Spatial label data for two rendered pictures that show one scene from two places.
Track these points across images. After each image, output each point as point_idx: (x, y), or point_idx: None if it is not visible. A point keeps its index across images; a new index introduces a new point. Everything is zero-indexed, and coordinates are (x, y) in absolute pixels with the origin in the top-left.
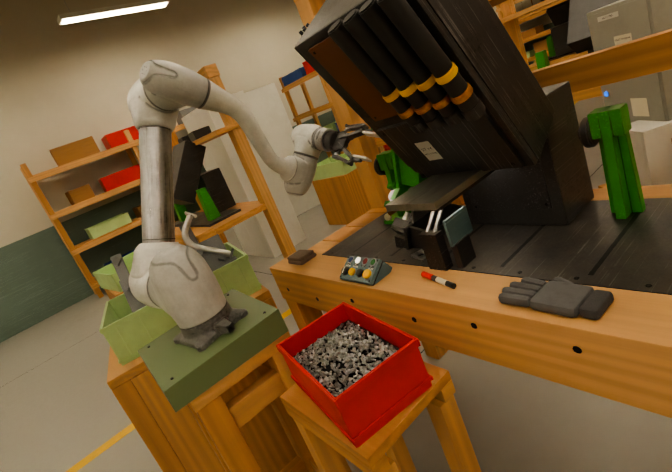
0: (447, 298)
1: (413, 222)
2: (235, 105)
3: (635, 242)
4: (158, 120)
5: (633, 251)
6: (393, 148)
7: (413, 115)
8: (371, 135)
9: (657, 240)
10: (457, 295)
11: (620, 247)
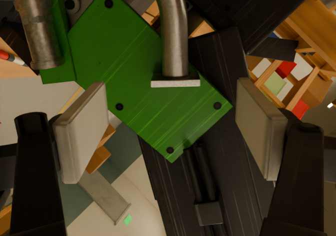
0: (17, 73)
1: None
2: None
3: None
4: None
5: (133, 7)
6: (143, 156)
7: None
8: (248, 118)
9: None
10: (26, 68)
11: (133, 2)
